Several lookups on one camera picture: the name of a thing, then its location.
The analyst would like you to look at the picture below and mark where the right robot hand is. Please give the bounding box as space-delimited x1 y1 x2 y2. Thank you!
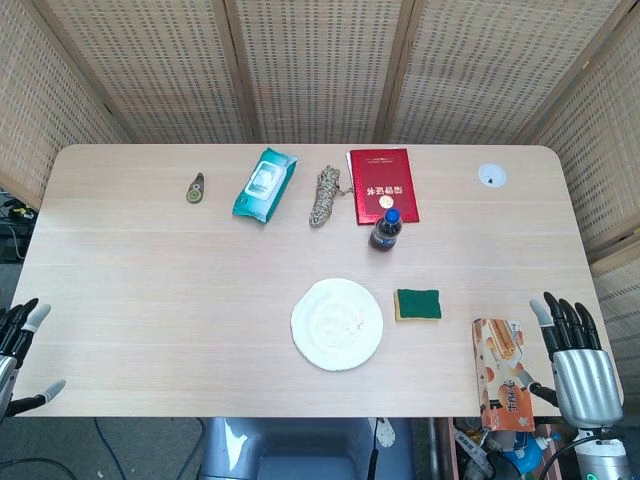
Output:
517 291 625 428

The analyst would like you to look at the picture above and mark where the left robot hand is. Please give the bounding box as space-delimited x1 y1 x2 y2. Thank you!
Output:
0 297 67 420

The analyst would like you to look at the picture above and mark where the green yellow sponge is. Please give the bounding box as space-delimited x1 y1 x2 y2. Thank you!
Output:
393 288 444 322

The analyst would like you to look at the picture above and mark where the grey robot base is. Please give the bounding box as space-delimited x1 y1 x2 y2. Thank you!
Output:
198 416 416 480

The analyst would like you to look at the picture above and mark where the orange biscuit box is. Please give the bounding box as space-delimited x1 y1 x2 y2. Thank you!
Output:
472 317 537 432

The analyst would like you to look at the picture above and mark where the green correction tape dispenser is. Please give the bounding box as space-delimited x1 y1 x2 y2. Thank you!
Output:
185 171 205 206

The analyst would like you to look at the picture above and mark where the dark drink bottle blue cap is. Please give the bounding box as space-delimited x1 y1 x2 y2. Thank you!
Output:
368 208 404 253

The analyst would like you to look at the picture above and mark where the white round plate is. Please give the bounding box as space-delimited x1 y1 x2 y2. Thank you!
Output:
291 277 385 372

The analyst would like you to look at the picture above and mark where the red certificate booklet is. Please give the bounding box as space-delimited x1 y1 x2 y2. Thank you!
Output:
345 147 421 227

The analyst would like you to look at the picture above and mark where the teal wet wipes pack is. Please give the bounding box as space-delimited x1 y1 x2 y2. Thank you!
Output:
231 146 299 224

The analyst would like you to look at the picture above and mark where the woven bamboo folding screen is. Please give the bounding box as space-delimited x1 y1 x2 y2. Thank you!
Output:
0 0 640 371

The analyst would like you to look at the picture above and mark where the black cable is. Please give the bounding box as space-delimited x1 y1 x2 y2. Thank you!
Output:
0 417 131 480

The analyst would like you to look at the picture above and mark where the white cable grommet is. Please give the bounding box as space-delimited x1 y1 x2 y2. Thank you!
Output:
477 163 508 189

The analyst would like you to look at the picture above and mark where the braided rope bundle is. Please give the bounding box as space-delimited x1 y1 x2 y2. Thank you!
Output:
307 164 354 229

